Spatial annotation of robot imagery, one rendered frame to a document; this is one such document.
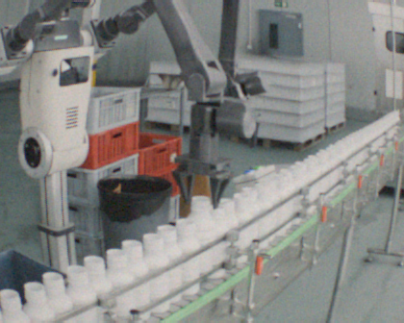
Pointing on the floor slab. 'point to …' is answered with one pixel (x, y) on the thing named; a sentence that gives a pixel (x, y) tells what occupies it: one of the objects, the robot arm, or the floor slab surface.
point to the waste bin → (133, 207)
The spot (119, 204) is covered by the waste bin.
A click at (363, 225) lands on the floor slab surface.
